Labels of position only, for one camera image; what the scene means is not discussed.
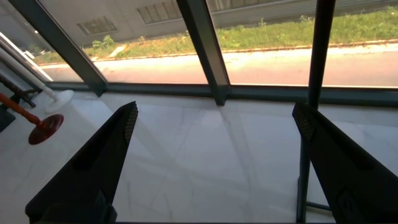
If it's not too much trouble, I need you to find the window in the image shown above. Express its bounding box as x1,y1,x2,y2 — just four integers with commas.
0,0,398,108

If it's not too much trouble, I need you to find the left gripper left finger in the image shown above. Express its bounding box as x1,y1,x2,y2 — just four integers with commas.
25,101,139,220

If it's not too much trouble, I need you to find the red round-footed stand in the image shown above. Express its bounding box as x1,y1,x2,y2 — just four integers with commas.
0,92,65,146

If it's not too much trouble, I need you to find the black clothes rack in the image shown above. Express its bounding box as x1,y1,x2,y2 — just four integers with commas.
296,0,337,223

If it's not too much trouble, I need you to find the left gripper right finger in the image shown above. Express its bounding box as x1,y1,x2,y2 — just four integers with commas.
292,102,398,222

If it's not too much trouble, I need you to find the dark metal stand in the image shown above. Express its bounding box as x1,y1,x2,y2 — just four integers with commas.
0,73,44,133

